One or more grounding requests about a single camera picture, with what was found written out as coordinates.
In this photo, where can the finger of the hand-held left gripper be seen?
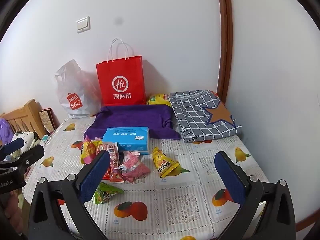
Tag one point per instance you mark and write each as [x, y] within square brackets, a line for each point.
[13, 146]
[27, 156]

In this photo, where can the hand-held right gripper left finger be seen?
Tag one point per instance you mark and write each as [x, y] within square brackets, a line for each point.
[96, 175]

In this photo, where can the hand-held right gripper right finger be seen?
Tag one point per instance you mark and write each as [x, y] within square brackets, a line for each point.
[231, 177]

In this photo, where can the green snack packet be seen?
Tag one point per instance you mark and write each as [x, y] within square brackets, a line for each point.
[108, 192]

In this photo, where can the pink yellow snack packet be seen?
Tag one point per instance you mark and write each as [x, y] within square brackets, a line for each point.
[88, 152]

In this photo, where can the red white snack packet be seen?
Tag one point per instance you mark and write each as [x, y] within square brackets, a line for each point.
[113, 155]

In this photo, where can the pink round snack packet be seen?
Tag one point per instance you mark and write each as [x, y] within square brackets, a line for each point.
[131, 158]

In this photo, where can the pink peach snack packet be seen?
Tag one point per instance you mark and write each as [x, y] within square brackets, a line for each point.
[137, 172]

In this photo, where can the person's left hand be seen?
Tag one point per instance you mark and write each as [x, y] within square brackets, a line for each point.
[12, 207]

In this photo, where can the white spotted cloth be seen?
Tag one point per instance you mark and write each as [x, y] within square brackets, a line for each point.
[23, 140]

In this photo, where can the purple cloth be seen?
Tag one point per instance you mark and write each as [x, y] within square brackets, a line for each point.
[5, 130]

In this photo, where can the white teal tube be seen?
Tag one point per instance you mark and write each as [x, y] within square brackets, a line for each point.
[45, 139]

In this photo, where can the wooden headboard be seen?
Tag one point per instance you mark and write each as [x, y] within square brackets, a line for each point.
[27, 115]

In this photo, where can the brown patterned box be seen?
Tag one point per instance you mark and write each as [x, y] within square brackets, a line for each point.
[47, 120]

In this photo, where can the blue snack box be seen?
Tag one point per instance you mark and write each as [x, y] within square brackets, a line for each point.
[125, 136]

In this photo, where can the fruit print tablecloth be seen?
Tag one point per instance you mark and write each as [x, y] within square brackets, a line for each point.
[175, 200]

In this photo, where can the purple towel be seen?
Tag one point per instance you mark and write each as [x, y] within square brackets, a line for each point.
[135, 117]

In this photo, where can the grey checked cloth with star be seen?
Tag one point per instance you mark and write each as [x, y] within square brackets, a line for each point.
[195, 115]

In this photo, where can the white plastic bag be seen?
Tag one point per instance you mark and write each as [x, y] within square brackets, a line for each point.
[72, 90]

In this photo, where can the yellow chips bag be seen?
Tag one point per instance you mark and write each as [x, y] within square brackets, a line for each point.
[157, 99]

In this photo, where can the red paper bag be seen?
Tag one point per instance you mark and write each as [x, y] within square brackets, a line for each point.
[120, 70]

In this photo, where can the brown wooden door frame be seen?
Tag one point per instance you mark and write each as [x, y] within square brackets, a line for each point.
[225, 42]

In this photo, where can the white light switch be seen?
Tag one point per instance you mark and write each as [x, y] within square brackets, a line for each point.
[83, 25]

